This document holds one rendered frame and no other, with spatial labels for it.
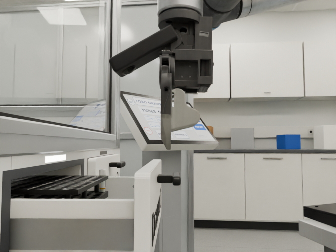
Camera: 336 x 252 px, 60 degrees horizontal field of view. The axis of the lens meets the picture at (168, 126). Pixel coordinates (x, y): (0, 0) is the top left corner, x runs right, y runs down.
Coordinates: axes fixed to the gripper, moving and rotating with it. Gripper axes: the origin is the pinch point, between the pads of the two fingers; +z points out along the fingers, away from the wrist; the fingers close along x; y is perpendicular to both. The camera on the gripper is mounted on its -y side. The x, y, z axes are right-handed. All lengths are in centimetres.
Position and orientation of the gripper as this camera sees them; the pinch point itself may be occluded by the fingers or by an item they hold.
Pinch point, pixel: (164, 141)
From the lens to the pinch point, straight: 46.6
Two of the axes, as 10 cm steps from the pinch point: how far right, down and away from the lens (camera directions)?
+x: 0.2, 0.6, 10.0
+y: 10.0, 0.2, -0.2
